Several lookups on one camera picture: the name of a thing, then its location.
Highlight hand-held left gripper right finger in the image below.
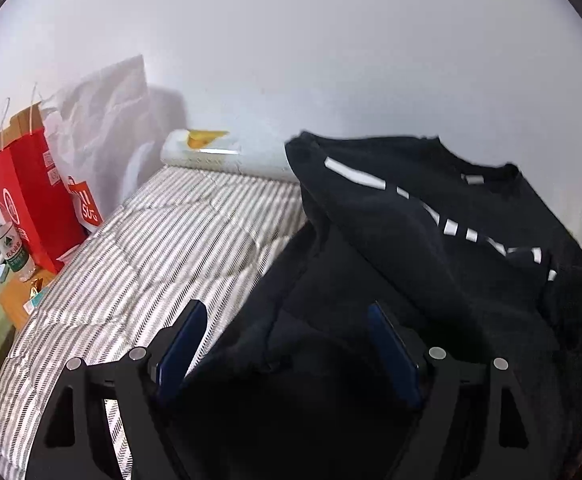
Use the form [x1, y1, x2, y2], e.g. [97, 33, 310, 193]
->
[367, 301, 562, 480]

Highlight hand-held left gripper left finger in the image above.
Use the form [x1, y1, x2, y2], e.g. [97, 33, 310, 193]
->
[26, 299, 208, 480]

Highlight black sweatshirt with white stripes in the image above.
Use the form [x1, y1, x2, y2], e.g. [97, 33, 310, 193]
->
[181, 130, 582, 480]

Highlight grey striped bed quilt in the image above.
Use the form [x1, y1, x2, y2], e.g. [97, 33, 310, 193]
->
[0, 165, 312, 480]

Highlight white bag with orange print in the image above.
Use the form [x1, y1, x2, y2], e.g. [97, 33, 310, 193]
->
[66, 175, 104, 233]

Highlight wooden nightstand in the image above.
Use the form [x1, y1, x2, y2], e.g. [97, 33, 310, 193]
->
[0, 269, 57, 331]

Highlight clear water bottle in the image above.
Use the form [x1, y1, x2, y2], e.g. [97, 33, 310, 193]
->
[0, 195, 37, 283]

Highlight white roll with yellow print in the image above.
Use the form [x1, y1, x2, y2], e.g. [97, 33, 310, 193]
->
[160, 129, 302, 183]

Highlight red paper bag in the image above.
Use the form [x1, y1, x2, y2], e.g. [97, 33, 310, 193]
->
[0, 82, 89, 275]

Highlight white plastic bag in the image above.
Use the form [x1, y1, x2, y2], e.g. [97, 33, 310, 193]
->
[41, 54, 152, 233]

